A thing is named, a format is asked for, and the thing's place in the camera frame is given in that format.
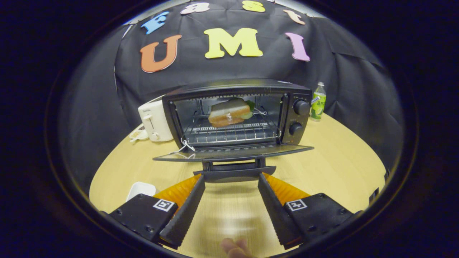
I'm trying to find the oven wire rack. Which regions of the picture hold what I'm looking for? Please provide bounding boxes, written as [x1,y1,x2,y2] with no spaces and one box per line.
[184,122,281,144]

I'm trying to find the small white dish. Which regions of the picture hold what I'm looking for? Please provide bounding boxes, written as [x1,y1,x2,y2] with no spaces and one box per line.
[129,125,150,142]

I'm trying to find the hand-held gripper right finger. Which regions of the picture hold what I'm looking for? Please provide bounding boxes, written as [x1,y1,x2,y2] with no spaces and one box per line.
[257,173,363,250]

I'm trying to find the toast sandwich with lettuce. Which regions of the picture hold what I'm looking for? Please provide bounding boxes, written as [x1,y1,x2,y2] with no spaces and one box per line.
[208,98,256,128]

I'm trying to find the black backdrop cloth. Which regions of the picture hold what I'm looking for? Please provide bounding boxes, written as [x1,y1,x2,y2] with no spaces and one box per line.
[59,0,406,188]

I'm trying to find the small white plate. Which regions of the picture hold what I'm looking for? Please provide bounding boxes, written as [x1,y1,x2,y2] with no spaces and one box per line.
[126,181,157,202]

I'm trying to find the toaster oven glass door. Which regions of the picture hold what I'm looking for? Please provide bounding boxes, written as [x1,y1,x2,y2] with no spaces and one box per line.
[153,144,315,183]

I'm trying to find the green drink bottle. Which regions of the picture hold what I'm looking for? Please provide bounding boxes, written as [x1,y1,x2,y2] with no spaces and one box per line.
[310,82,327,121]

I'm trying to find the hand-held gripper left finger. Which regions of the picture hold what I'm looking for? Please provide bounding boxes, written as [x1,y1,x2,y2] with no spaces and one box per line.
[108,174,206,250]

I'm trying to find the black toaster oven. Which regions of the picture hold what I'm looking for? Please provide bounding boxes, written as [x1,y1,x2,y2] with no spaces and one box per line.
[153,78,315,183]

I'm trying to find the white pop-up toaster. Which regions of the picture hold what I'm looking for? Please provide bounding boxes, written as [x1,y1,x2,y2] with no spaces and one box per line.
[138,96,174,142]

